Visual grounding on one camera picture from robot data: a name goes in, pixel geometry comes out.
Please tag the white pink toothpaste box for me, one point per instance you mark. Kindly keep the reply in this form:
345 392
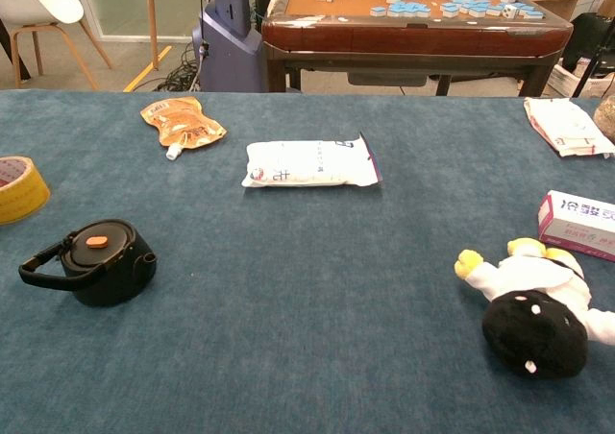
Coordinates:
576 230

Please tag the white plastic refill bag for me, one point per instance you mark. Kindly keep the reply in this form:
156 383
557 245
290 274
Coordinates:
302 162

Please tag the yellow tape roll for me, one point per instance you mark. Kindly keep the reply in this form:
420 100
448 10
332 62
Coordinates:
24 200

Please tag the black tripod stand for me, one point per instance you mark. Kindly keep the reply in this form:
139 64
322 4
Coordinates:
593 66

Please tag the orange spout pouch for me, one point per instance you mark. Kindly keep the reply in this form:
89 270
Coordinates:
185 122

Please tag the brown mahjong table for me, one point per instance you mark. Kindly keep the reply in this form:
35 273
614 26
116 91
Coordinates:
408 39

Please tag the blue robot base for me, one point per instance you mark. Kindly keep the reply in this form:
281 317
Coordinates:
230 55

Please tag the white tissue packet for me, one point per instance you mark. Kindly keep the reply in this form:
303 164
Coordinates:
567 124

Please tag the wooden pole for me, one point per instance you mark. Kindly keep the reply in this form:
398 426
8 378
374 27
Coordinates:
152 21

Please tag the black teapot with orange knob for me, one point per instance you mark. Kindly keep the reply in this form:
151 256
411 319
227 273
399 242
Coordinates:
113 273

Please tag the black and white plush doll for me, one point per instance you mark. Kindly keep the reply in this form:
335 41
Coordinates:
533 333

